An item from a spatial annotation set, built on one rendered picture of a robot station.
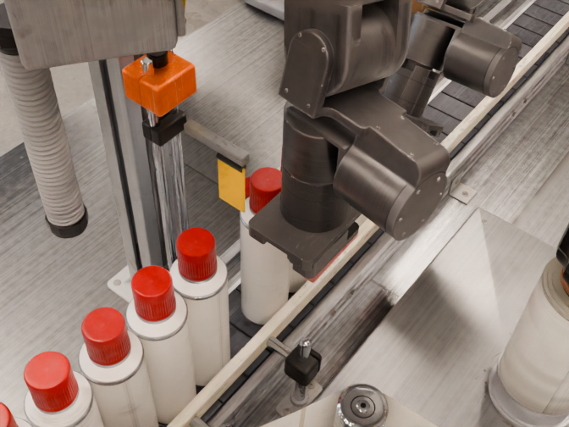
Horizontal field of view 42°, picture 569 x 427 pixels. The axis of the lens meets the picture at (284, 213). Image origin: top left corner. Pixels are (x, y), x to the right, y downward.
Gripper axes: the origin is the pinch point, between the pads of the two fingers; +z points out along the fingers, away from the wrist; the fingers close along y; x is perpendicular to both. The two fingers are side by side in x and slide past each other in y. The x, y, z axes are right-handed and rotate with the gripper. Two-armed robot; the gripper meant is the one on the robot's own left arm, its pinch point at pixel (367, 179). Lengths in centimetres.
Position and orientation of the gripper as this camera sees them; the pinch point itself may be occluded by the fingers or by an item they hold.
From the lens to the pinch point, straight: 89.1
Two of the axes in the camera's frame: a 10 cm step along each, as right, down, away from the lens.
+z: -3.7, 8.9, 2.6
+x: 4.8, -0.6, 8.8
